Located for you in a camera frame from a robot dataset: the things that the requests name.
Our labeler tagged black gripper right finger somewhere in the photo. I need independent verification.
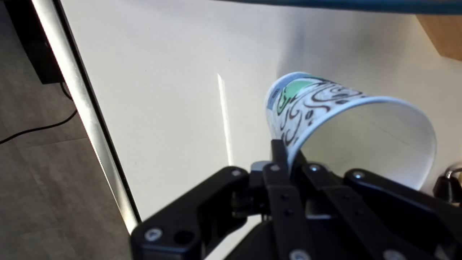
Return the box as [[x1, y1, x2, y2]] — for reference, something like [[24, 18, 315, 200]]
[[293, 153, 462, 260]]

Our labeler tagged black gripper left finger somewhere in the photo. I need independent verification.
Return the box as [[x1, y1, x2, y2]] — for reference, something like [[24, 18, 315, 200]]
[[130, 140, 316, 260]]

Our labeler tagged black floor cable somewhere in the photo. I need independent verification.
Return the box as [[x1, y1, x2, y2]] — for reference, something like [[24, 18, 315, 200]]
[[0, 78, 78, 144]]

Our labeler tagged patterned paper cup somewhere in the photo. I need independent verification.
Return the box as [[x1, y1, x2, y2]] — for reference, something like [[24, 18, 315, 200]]
[[265, 72, 436, 189]]

